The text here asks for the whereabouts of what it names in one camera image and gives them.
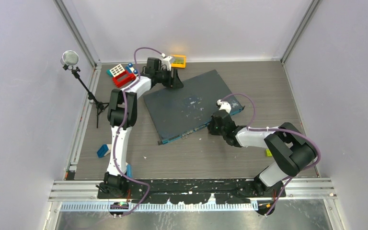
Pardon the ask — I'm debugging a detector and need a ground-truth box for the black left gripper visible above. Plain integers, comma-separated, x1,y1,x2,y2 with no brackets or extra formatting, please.
156,68,184,89

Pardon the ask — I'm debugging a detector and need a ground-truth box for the dark grey network switch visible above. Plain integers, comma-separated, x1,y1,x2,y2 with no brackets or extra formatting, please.
143,69,244,145

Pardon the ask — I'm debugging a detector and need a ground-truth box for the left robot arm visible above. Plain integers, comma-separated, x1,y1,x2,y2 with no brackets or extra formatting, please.
99,56,184,198

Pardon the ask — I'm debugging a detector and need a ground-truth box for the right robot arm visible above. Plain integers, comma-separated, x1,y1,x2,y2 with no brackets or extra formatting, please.
208,110,320,197

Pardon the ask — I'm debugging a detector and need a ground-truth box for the blue white toy brick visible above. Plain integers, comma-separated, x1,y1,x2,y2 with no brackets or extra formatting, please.
126,63,139,81

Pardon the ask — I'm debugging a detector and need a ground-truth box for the green toy brick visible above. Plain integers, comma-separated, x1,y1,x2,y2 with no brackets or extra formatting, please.
265,149,272,157

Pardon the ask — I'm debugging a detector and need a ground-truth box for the white window toy brick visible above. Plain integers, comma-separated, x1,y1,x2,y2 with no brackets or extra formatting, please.
107,64,126,77

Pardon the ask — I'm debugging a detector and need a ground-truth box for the blue toy block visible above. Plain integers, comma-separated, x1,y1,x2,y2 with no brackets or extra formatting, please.
97,144,112,158

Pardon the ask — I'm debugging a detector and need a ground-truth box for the blue white wedge block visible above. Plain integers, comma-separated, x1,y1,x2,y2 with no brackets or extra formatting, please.
126,164,132,178

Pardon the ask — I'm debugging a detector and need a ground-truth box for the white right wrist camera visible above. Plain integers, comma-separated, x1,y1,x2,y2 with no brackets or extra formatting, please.
217,100,231,114

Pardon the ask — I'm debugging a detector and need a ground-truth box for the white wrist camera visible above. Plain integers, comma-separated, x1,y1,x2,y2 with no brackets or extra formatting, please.
217,100,231,114
161,53,175,71

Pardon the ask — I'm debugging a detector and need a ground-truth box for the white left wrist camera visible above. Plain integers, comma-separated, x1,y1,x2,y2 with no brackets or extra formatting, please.
161,53,175,71

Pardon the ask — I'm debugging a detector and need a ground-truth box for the red toy brick frame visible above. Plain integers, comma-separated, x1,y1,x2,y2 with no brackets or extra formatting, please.
112,70,136,88

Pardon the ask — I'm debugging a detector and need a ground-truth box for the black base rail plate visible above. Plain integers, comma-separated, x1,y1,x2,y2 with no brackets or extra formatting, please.
97,178,283,205

